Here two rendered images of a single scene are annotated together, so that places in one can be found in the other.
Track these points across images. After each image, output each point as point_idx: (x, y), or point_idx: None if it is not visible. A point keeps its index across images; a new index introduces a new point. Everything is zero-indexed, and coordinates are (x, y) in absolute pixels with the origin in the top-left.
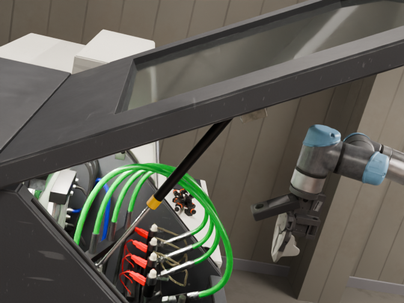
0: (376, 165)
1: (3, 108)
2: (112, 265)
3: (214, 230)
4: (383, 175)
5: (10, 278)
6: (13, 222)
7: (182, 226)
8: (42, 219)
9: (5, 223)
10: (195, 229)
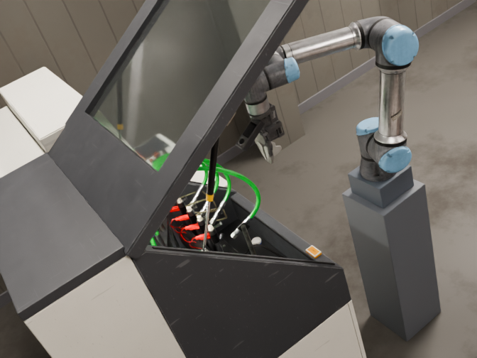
0: (290, 69)
1: (72, 215)
2: None
3: None
4: (298, 72)
5: (171, 291)
6: (154, 265)
7: (192, 184)
8: (166, 252)
9: (150, 269)
10: (204, 180)
